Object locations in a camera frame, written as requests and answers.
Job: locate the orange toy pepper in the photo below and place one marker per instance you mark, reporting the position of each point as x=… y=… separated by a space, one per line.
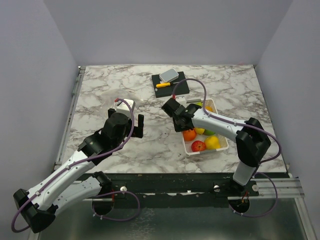
x=209 y=108

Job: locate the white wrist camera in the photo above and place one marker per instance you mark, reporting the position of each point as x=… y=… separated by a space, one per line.
x=122 y=108
x=181 y=100

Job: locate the clear zip top bag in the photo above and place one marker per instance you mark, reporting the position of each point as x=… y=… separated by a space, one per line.
x=107 y=98

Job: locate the grey white rectangular box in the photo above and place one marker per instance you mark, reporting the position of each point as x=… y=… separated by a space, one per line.
x=169 y=75

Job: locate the orange toy fruit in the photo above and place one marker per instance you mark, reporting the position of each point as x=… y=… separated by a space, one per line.
x=189 y=135

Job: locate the white perforated plastic basket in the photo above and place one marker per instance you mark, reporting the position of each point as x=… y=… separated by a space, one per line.
x=203 y=141

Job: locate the green toy fruit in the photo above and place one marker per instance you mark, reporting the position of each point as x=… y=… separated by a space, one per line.
x=208 y=132

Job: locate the yellow handled knife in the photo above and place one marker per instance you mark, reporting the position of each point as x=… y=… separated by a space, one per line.
x=166 y=84

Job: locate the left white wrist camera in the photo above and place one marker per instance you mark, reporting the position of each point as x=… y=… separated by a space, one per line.
x=122 y=108

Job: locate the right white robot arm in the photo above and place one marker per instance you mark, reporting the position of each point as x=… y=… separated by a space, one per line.
x=252 y=141

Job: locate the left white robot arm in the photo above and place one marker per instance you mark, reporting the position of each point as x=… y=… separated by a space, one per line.
x=40 y=204

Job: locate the yellow toy mango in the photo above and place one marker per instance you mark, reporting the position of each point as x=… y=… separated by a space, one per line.
x=199 y=131

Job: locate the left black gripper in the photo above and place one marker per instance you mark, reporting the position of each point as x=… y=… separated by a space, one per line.
x=138 y=131

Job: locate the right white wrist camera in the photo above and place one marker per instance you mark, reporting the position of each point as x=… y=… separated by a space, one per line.
x=181 y=100

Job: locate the yellow toy pear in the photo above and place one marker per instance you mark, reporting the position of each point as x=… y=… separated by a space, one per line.
x=212 y=143

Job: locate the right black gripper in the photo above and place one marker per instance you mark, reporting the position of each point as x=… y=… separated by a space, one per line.
x=178 y=128

